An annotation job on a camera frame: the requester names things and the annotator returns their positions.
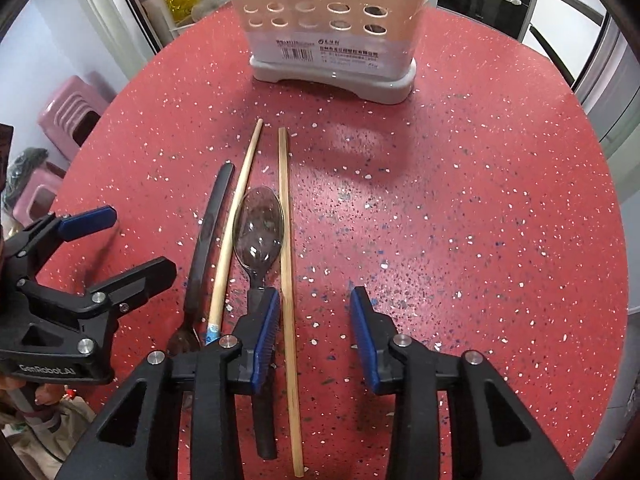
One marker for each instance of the person's left hand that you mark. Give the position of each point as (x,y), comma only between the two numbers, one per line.
(47,396)

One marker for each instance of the yellow cooking oil bottle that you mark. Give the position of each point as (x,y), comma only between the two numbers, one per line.
(182,2)

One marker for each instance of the translucent black plastic spoon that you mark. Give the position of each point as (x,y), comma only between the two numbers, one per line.
(260,240)

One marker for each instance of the dark bag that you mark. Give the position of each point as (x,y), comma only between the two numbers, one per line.
(27,165)

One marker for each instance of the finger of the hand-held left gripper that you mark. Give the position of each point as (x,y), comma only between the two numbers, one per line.
(142,280)
(85,223)

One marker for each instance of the beige plastic utensil holder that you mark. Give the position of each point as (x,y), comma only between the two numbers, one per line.
(325,35)

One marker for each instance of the wooden chopstick with blue end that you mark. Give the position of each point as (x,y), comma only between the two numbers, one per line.
(254,146)

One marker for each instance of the white refrigerator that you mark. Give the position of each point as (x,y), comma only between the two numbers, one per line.
(575,20)

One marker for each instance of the plastic bag with brown food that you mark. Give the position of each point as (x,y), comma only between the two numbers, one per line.
(60,430)

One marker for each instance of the plain wooden chopstick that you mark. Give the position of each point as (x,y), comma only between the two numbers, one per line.
(286,270)

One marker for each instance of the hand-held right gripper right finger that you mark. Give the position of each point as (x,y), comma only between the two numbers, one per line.
(365,340)

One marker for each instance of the pink plastic stool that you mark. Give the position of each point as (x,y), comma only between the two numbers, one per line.
(70,110)
(47,187)

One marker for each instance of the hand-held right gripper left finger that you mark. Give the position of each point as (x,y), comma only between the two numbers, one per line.
(265,335)

